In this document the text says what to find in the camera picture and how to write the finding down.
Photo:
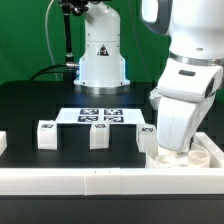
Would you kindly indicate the white marker sheet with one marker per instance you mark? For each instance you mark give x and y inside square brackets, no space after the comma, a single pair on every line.
[89,115]

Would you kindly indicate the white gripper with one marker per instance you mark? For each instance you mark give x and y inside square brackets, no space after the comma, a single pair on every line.
[183,96]

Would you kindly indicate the white U-shaped fence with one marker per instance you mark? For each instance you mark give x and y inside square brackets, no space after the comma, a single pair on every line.
[117,181]

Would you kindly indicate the white round stool seat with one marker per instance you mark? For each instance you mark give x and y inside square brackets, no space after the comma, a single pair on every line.
[196,157]

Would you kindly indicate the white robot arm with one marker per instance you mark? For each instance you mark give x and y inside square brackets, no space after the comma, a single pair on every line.
[196,28]

